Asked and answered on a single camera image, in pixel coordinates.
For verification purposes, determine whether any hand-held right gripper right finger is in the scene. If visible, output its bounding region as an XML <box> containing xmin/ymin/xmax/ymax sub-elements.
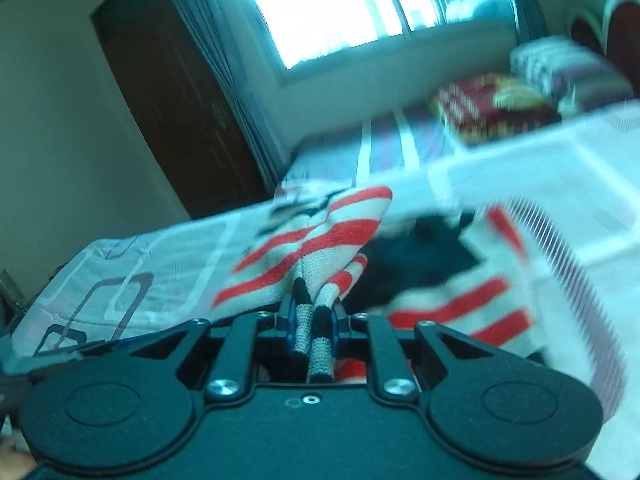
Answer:
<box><xmin>327</xmin><ymin>302</ymin><xmax>498</xmax><ymax>405</ymax></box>

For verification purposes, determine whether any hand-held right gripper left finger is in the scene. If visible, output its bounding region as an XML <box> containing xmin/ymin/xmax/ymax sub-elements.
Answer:
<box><xmin>129</xmin><ymin>296</ymin><xmax>297</xmax><ymax>403</ymax></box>

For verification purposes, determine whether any red black striped white sweater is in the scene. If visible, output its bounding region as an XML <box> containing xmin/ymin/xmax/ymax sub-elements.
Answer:
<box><xmin>212</xmin><ymin>185</ymin><xmax>629</xmax><ymax>421</ymax></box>

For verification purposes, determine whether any bed with patterned sheet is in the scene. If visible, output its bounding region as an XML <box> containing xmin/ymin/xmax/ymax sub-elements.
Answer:
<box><xmin>10</xmin><ymin>102</ymin><xmax>640</xmax><ymax>473</ymax></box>

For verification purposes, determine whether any purple striped bed sheet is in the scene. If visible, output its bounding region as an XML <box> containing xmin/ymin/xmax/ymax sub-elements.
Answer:
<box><xmin>279</xmin><ymin>105</ymin><xmax>471</xmax><ymax>197</ymax></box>

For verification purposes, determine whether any dark wooden wardrobe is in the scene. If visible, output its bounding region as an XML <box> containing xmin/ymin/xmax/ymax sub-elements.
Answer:
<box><xmin>90</xmin><ymin>0</ymin><xmax>274</xmax><ymax>221</ymax></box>

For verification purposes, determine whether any red patterned folded blanket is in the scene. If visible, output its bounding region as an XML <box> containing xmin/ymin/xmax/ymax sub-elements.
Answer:
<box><xmin>429</xmin><ymin>73</ymin><xmax>564</xmax><ymax>144</ymax></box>

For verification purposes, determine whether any long grey striped curtain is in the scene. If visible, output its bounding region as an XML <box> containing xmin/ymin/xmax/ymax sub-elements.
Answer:
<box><xmin>152</xmin><ymin>0</ymin><xmax>302</xmax><ymax>197</ymax></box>

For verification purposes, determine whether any window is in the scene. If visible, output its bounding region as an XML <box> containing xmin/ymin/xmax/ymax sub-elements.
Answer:
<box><xmin>226</xmin><ymin>0</ymin><xmax>517</xmax><ymax>72</ymax></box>

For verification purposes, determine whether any grey striped pillow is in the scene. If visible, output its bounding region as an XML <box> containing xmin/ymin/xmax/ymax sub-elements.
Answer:
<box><xmin>509</xmin><ymin>37</ymin><xmax>637</xmax><ymax>117</ymax></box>

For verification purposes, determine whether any white bundle behind window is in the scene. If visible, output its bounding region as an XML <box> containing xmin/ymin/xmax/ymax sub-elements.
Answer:
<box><xmin>444</xmin><ymin>0</ymin><xmax>507</xmax><ymax>25</ymax></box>

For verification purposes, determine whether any dark narrow curtain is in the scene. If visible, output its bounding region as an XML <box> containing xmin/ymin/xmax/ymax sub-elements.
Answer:
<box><xmin>499</xmin><ymin>0</ymin><xmax>549</xmax><ymax>44</ymax></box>

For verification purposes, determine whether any white framed bed headboard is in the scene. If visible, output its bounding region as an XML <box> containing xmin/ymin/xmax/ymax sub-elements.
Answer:
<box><xmin>567</xmin><ymin>0</ymin><xmax>640</xmax><ymax>77</ymax></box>

